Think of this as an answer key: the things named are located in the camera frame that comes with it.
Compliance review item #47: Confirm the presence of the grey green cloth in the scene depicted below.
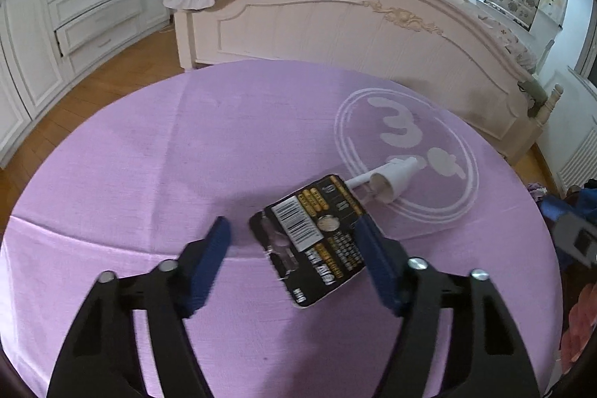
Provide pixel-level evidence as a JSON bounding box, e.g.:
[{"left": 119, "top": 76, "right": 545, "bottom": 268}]
[{"left": 518, "top": 78, "right": 548, "bottom": 116}]

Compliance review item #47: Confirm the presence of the white spray bottle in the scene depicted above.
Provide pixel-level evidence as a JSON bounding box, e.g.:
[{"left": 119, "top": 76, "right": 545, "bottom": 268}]
[{"left": 345, "top": 156, "right": 427, "bottom": 204}]

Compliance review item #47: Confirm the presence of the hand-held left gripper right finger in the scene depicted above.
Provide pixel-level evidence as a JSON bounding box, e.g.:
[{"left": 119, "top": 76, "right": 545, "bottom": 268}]
[{"left": 355, "top": 214, "right": 544, "bottom": 398}]

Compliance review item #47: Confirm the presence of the blue cloth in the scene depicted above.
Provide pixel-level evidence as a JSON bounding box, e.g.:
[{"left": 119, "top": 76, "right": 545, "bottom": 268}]
[{"left": 541, "top": 188, "right": 597, "bottom": 268}]

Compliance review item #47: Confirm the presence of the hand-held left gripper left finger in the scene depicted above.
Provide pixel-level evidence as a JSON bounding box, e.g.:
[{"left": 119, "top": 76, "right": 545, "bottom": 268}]
[{"left": 47, "top": 216, "right": 231, "bottom": 398}]

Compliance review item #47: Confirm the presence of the black blister card package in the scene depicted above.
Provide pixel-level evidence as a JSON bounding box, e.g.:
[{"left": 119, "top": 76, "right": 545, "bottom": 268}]
[{"left": 249, "top": 174, "right": 369, "bottom": 310}]

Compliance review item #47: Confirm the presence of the white radiator cover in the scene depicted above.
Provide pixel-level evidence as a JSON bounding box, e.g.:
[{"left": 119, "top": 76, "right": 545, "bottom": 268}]
[{"left": 557, "top": 132, "right": 597, "bottom": 194}]

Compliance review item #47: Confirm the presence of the red cloth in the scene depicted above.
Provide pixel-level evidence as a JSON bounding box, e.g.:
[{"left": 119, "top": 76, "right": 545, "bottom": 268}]
[{"left": 562, "top": 286, "right": 597, "bottom": 375}]

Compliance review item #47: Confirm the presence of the purple tablecloth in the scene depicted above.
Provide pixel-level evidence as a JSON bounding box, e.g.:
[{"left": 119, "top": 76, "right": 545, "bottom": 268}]
[{"left": 0, "top": 59, "right": 567, "bottom": 398}]

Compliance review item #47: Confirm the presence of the white carved bed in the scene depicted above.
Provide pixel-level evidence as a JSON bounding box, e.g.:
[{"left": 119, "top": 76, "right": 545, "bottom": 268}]
[{"left": 175, "top": 0, "right": 565, "bottom": 168}]

